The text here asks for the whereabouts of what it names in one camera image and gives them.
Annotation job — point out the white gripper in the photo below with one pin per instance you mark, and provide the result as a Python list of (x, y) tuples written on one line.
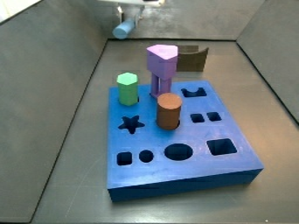
[(154, 3)]

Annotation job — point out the purple pentagon peg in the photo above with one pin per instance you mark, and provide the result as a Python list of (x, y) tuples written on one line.
[(162, 60)]

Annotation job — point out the light blue oval cylinder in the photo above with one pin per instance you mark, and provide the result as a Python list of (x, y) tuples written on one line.
[(122, 31)]

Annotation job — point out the brown round cylinder peg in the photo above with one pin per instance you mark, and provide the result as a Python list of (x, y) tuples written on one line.
[(169, 111)]

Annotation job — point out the blue shape sorter block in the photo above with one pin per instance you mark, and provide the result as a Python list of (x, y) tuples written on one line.
[(205, 154)]

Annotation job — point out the green hexagon peg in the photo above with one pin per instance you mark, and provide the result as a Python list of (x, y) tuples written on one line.
[(127, 88)]

